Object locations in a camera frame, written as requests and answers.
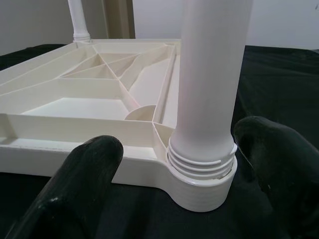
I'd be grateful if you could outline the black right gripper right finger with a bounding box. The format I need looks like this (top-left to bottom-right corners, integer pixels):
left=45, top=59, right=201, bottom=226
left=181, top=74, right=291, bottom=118
left=234, top=116, right=319, bottom=239

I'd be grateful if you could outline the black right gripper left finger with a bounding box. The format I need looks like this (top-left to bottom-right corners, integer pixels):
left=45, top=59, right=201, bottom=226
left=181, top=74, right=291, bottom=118
left=4, top=135, right=125, bottom=239

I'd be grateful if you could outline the white plastic table top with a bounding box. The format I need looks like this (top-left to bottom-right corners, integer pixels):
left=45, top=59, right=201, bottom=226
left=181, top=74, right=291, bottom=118
left=0, top=38, right=237, bottom=213

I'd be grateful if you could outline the white plastic table leg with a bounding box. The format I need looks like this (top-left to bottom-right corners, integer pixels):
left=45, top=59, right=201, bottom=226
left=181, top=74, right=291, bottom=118
left=67, top=0, right=91, bottom=43
left=168, top=0, right=254, bottom=180

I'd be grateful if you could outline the black tablecloth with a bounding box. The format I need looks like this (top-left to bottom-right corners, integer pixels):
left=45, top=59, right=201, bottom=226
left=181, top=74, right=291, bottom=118
left=0, top=43, right=319, bottom=239

